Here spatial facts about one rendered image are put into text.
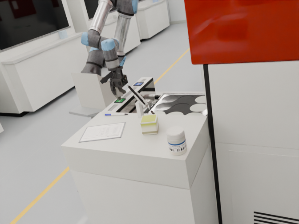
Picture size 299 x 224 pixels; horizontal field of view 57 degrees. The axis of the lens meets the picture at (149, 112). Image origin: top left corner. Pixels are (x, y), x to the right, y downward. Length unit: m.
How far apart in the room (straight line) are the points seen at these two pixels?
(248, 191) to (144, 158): 0.64
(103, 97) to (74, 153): 0.68
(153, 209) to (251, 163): 0.52
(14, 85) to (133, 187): 3.58
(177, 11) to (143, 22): 2.23
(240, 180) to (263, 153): 0.21
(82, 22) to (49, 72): 1.67
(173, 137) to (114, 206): 0.57
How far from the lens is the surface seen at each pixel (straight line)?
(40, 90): 4.70
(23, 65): 4.52
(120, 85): 1.62
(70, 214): 2.50
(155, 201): 1.29
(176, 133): 1.06
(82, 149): 1.31
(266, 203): 1.60
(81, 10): 6.06
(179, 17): 9.93
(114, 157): 1.23
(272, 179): 1.49
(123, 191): 1.35
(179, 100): 1.70
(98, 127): 1.44
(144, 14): 7.90
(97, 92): 1.96
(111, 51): 1.57
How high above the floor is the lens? 1.60
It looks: 26 degrees down
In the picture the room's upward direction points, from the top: 11 degrees counter-clockwise
